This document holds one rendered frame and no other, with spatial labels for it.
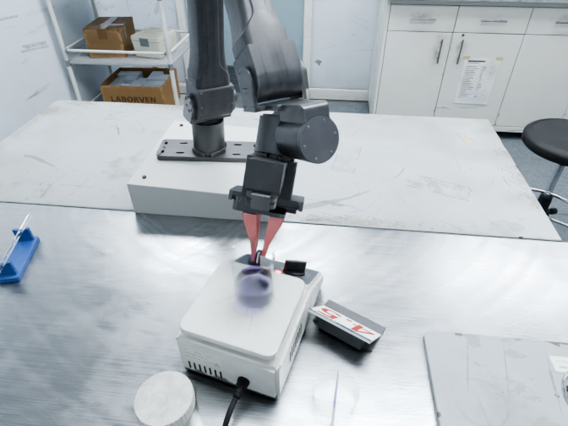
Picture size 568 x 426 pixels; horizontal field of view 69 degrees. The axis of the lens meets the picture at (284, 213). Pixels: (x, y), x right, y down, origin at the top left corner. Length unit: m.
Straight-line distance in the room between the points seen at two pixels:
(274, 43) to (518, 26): 2.53
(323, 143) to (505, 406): 0.37
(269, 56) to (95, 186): 0.52
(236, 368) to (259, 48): 0.38
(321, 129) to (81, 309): 0.43
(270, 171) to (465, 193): 0.52
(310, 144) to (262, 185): 0.07
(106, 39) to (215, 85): 2.07
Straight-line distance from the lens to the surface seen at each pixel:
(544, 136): 1.86
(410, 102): 3.01
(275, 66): 0.55
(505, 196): 0.93
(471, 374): 0.59
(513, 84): 3.13
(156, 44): 2.67
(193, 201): 0.77
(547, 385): 0.63
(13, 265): 0.77
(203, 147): 0.83
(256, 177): 0.48
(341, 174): 0.90
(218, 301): 0.52
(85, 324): 0.67
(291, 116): 0.51
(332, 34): 3.43
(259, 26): 0.56
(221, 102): 0.77
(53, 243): 0.82
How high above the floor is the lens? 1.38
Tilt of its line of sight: 38 degrees down
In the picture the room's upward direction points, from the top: straight up
